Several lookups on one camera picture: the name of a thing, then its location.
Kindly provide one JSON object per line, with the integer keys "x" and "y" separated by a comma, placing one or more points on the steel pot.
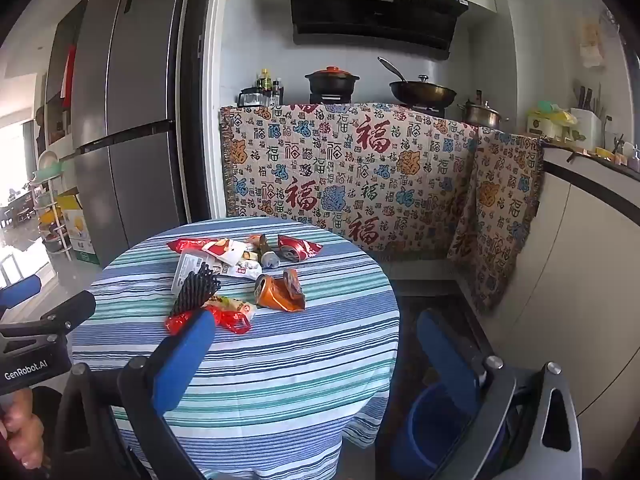
{"x": 480, "y": 116}

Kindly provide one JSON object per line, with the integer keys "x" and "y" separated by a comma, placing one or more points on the red plastic bag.
{"x": 232, "y": 321}

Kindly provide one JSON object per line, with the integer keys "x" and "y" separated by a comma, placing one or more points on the black range hood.
{"x": 370, "y": 15}

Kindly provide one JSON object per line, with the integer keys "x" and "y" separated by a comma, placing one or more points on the white knife holder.
{"x": 586, "y": 122}

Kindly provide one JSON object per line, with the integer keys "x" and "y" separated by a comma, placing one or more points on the person's left hand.
{"x": 22, "y": 430}

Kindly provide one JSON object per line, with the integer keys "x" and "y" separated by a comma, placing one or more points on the long red snack wrapper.
{"x": 190, "y": 245}

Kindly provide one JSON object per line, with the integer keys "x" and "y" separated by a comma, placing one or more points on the black ribbed plastic tray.
{"x": 192, "y": 292}

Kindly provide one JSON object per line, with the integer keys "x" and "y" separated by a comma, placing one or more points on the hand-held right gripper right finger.
{"x": 445, "y": 355}

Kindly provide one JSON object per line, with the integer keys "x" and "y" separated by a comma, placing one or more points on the striped tablecloth round table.
{"x": 300, "y": 360}

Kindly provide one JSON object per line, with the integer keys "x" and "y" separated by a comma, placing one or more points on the printed blanket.
{"x": 350, "y": 170}
{"x": 505, "y": 210}

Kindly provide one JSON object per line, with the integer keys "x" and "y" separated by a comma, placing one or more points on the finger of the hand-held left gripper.
{"x": 20, "y": 292}
{"x": 72, "y": 312}

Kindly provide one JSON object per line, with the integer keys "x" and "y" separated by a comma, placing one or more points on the crushed red can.
{"x": 297, "y": 247}

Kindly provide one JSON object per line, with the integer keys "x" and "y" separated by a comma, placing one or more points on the dark sauce bottle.
{"x": 264, "y": 80}
{"x": 278, "y": 91}

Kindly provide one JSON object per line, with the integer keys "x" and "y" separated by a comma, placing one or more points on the yellow green plastic packet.
{"x": 547, "y": 117}

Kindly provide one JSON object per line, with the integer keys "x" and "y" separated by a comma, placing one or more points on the blue bucket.
{"x": 425, "y": 435}

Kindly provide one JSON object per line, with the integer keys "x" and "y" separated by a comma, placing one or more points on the crushed orange can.
{"x": 275, "y": 297}

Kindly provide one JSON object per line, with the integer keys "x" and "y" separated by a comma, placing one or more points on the black gas stove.
{"x": 330, "y": 99}

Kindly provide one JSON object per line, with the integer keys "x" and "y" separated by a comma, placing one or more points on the white yellow snack packet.
{"x": 235, "y": 305}

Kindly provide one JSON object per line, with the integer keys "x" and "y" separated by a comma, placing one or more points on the orange white plastic bag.
{"x": 252, "y": 241}

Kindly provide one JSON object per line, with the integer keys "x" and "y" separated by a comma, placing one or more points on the green shelf rack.
{"x": 47, "y": 170}

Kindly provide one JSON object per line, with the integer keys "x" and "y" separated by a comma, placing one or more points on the clear plastic packet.
{"x": 187, "y": 270}

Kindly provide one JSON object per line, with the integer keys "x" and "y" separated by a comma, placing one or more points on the yellow cardboard box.
{"x": 77, "y": 225}

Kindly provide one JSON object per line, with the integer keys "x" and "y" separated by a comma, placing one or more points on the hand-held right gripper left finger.
{"x": 184, "y": 360}

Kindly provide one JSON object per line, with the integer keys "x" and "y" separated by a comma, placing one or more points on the yellow white snack wrapper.
{"x": 235, "y": 249}

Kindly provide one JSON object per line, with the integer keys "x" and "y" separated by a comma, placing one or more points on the dark wok with lid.
{"x": 422, "y": 92}

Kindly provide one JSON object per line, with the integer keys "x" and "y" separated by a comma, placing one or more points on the red hanging cloth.
{"x": 69, "y": 75}

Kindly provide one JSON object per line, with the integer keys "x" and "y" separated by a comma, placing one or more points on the grey refrigerator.
{"x": 140, "y": 110}

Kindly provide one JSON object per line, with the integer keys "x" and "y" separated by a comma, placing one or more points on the white wrapper red label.
{"x": 245, "y": 269}

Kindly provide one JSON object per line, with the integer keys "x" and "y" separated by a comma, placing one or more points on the black bowl on counter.
{"x": 331, "y": 80}

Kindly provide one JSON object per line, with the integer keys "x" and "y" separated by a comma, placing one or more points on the white kitchen cabinet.
{"x": 575, "y": 270}

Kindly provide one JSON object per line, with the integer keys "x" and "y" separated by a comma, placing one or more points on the beige wall hanging bag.
{"x": 591, "y": 42}

